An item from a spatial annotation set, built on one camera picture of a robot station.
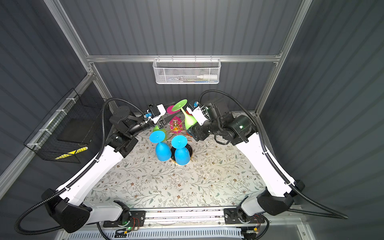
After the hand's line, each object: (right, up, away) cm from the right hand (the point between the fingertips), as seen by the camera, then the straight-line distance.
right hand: (195, 127), depth 64 cm
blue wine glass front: (-7, -14, +10) cm, 18 cm away
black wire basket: (-59, -3, +7) cm, 60 cm away
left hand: (-8, +9, -6) cm, 13 cm away
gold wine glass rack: (-6, -3, +17) cm, 18 cm away
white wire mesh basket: (-7, +47, +60) cm, 76 cm away
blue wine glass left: (-16, -12, +10) cm, 22 cm away
